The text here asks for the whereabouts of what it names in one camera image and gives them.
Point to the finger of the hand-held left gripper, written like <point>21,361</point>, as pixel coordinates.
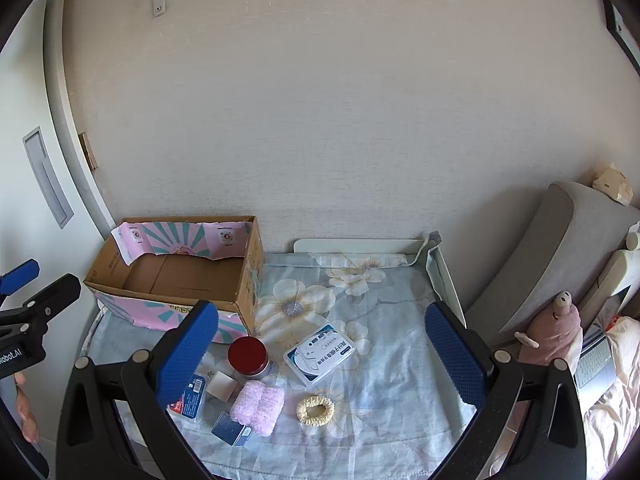
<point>55,292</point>
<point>20,275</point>

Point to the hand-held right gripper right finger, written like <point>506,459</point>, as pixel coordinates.
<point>452,360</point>

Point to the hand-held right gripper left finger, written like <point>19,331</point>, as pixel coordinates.
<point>187,355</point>

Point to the white charger plug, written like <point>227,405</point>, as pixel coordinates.
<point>222,386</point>

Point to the red lid jar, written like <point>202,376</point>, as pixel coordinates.
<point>246,352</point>

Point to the small blue box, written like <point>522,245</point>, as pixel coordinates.
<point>227,427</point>

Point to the pink printed cardboard box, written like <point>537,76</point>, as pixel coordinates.
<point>165,275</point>

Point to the pink fluffy towel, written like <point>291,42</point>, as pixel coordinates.
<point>257,407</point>

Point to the cream scrunchie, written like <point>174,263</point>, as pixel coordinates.
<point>302,412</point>

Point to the person's left hand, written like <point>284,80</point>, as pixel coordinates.
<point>27,415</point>

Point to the floral bed sheet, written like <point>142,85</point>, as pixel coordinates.
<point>390,385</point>

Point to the pink plush toy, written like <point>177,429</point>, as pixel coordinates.
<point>555,335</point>

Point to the grey cushion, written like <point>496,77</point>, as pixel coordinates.
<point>550,260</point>

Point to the silver laptop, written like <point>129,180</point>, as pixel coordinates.
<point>595,360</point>

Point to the pink quilt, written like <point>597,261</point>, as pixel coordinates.
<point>615,410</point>

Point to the cream pillow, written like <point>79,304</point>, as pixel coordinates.
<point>615,275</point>

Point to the beige tissue box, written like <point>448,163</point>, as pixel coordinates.
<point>612,182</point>

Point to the wooden wall block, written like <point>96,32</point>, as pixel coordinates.
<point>88,152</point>

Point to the white door frame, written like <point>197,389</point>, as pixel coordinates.
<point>70,135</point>

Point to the white bed rail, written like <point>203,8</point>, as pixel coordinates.
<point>350,245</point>

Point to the dark picture frame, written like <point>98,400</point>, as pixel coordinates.
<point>620,30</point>

